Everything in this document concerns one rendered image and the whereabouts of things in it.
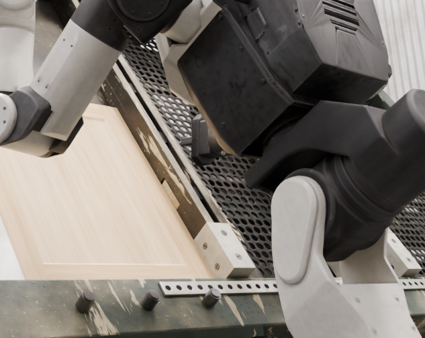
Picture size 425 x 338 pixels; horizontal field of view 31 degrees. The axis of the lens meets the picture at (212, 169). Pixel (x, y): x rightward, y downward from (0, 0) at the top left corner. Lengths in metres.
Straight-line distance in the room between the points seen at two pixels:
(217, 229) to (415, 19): 3.21
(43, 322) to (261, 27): 0.55
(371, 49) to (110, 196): 0.66
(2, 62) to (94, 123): 0.56
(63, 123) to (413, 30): 3.62
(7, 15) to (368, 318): 0.70
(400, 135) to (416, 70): 3.58
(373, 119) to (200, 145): 0.83
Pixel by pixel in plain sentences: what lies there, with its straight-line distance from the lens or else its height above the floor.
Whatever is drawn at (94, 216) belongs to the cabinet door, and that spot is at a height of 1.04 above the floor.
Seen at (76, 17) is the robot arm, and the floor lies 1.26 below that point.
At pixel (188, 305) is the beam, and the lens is 1.37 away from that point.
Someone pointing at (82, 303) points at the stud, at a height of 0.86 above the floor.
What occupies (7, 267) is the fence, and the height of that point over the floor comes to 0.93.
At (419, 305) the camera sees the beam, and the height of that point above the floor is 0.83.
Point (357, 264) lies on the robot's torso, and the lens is 1.14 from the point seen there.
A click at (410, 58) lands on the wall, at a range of 4.58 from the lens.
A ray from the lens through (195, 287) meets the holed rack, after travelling 1.41.
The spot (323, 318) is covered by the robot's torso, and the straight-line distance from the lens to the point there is 1.01.
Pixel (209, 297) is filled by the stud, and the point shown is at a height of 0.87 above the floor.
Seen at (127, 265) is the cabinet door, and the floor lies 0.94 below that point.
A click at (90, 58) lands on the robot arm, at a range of 1.12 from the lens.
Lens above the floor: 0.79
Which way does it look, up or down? 13 degrees up
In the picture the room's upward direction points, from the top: 5 degrees counter-clockwise
